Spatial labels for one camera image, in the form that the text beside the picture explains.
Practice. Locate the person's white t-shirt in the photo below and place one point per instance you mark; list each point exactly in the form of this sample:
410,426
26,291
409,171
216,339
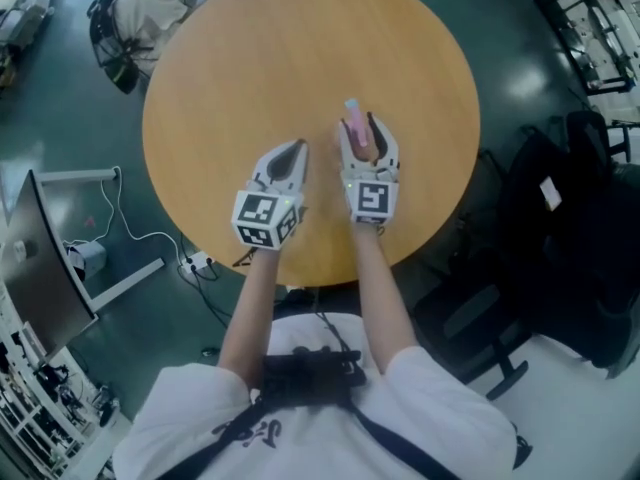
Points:
410,418

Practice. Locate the white power strip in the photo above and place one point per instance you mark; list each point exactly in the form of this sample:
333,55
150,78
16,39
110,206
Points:
196,263

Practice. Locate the white cart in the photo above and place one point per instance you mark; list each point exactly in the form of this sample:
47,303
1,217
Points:
22,18

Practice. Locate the black office chair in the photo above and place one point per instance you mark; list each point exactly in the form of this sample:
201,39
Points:
475,318

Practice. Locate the black chest harness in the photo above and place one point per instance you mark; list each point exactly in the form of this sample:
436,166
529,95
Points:
305,378

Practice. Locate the pink spray bottle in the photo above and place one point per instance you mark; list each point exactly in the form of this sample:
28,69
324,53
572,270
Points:
357,125

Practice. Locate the person's left forearm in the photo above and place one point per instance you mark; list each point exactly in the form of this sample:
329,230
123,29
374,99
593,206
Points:
252,308

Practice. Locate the grey monitor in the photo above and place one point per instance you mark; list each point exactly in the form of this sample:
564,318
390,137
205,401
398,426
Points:
45,268

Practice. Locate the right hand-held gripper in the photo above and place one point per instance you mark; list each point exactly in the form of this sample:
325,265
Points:
370,195

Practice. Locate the white desk frame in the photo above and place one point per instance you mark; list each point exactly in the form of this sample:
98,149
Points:
125,278

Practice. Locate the black jacket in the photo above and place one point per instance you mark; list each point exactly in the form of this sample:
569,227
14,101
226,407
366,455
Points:
565,218

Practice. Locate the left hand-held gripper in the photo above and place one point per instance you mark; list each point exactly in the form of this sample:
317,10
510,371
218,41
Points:
260,208

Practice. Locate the person's right forearm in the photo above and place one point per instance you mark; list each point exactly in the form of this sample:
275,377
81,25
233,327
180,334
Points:
382,293

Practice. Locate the white box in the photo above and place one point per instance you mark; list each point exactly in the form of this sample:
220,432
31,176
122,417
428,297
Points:
89,258

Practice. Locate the black metal rack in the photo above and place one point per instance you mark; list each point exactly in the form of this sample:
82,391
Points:
595,33

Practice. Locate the cluttered white shelf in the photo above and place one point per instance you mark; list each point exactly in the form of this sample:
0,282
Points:
45,398

